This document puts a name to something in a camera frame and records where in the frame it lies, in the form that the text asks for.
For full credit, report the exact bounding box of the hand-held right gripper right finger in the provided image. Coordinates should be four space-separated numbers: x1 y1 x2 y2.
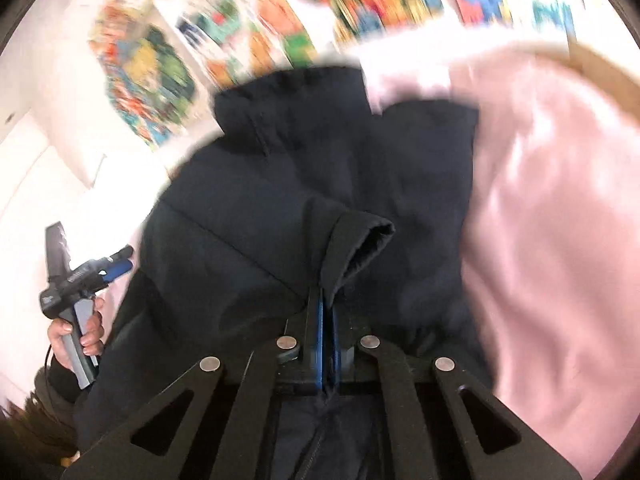
325 301 583 480

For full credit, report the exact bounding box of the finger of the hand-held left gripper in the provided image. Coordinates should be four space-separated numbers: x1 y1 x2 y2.
99 259 133 285
101 244 135 267

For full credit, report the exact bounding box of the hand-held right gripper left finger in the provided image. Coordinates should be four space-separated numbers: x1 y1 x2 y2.
62 287 327 480

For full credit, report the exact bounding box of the black padded jacket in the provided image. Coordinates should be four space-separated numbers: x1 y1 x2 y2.
75 65 501 480

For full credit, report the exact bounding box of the person's left forearm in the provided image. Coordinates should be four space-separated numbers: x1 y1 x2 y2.
32 357 101 411

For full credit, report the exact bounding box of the person's left hand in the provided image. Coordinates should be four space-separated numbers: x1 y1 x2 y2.
47 297 107 377

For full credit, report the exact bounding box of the pink duvet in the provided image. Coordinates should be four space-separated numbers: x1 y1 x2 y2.
357 42 640 480

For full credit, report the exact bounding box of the group of colourful wall drawings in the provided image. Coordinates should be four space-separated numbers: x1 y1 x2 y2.
90 0 586 152

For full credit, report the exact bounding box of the wooden bed frame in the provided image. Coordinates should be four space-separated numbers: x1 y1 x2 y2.
569 41 640 128

